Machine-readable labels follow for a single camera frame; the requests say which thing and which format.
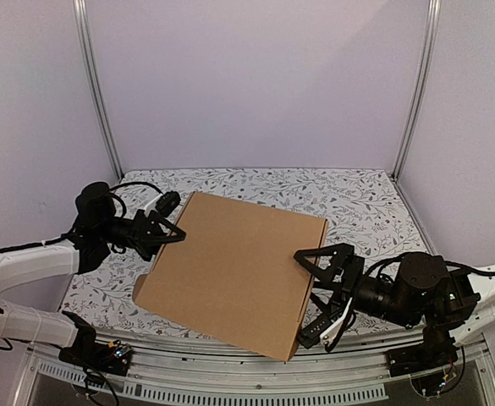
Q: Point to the aluminium corner post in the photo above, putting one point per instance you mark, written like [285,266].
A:
[81,18]
[427,50]

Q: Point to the right aluminium corner post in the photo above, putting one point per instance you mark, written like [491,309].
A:
[427,50]

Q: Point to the left aluminium corner post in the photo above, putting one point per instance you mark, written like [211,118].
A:
[81,18]

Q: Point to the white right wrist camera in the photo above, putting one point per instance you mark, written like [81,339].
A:
[328,328]

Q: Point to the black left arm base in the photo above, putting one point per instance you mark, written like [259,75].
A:
[113,358]

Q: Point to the aluminium front rail frame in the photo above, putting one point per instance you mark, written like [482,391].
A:
[191,371]

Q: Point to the brown cardboard paper box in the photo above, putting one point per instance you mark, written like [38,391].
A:
[234,276]

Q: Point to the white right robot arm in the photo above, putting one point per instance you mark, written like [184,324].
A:
[482,281]

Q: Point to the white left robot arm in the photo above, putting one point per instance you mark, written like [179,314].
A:
[32,262]

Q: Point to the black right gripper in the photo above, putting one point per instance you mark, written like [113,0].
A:
[348,280]

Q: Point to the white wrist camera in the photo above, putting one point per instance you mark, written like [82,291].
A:
[328,328]
[164,204]

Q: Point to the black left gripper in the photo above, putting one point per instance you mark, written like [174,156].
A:
[145,233]

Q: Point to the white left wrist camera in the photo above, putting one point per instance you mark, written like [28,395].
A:
[164,204]

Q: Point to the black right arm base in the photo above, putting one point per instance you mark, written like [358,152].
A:
[436,350]

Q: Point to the floral patterned table mat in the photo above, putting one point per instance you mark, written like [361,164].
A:
[361,206]

